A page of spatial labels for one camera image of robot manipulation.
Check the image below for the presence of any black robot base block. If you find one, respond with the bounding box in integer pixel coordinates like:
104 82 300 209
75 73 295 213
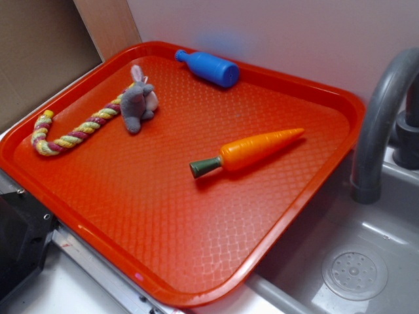
1 189 56 304

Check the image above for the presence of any orange plastic toy carrot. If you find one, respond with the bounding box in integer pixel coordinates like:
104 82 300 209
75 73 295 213
189 128 304 179

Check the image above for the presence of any blue plastic toy bottle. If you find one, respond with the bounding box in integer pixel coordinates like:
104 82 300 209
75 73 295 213
175 50 240 88

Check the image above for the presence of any grey plush bunny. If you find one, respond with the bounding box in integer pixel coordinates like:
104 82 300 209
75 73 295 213
120 65 158 134

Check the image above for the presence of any red plastic tray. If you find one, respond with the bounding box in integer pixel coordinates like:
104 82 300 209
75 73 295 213
1 42 365 308

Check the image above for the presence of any grey toy faucet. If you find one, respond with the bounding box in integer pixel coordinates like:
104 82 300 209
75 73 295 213
350 47 418 204

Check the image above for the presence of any grey plastic sink basin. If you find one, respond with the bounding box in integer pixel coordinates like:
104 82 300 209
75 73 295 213
247 148 418 313

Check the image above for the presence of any round sink drain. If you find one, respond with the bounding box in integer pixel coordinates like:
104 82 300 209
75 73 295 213
321 249 388 302

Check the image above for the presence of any brown cardboard panel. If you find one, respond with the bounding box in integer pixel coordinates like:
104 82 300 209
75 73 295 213
1 1 141 131

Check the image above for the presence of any striped rope candy cane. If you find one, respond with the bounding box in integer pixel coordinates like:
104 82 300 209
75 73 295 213
31 83 134 156

